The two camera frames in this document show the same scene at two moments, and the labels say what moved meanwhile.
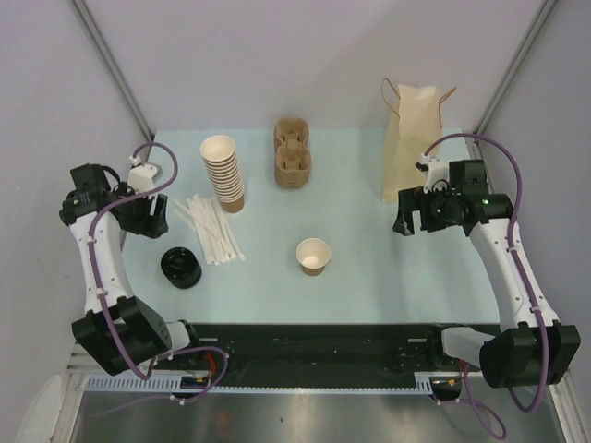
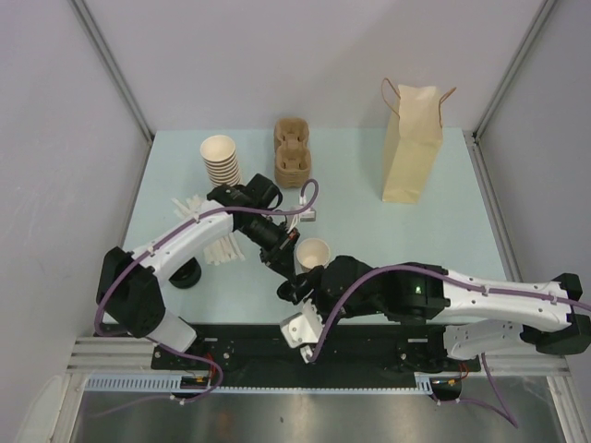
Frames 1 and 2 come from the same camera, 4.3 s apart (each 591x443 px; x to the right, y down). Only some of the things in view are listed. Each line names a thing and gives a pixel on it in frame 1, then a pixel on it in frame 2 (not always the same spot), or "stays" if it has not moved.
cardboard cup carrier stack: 292,152 stays
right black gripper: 412,200 to 303,285
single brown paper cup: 312,255 stays
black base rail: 404,350 stays
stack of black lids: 181,268 stays
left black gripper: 153,225 to 280,256
